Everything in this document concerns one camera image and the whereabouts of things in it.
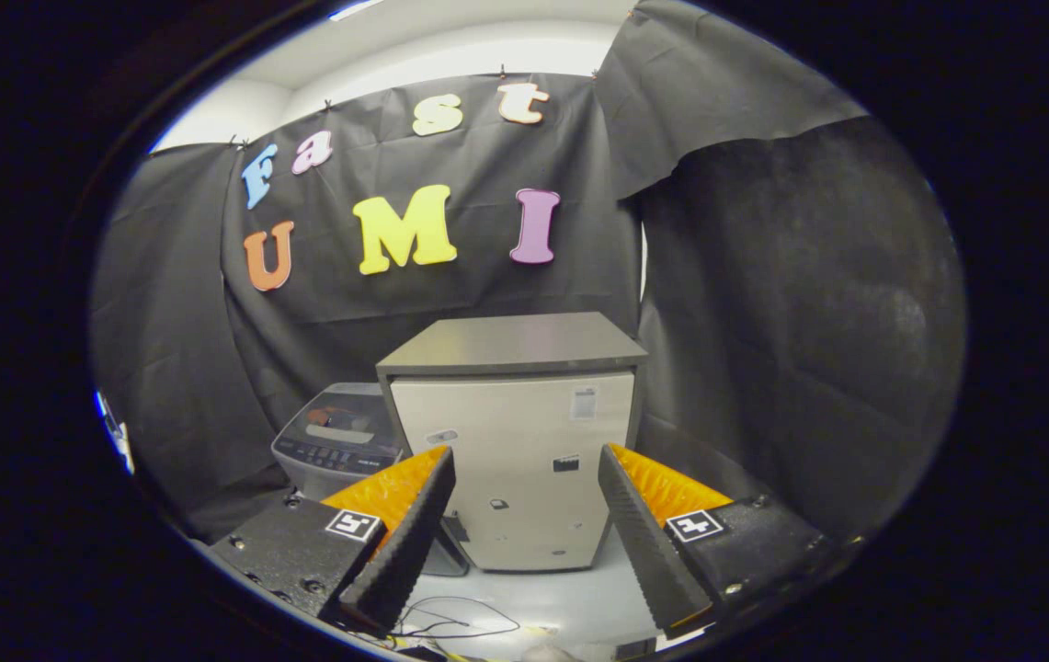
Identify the grey washing machine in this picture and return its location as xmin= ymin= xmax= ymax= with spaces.
xmin=271 ymin=382 xmax=470 ymax=577

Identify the black backdrop cloth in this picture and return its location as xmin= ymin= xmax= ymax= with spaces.
xmin=90 ymin=0 xmax=966 ymax=543

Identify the thin black cable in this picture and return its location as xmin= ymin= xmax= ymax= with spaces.
xmin=391 ymin=596 xmax=525 ymax=645

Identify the grey cabinet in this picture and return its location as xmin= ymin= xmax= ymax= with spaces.
xmin=375 ymin=311 xmax=649 ymax=573

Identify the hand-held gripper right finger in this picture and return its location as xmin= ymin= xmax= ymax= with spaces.
xmin=598 ymin=443 xmax=842 ymax=639

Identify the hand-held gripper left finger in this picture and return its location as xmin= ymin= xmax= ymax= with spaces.
xmin=207 ymin=446 xmax=457 ymax=637

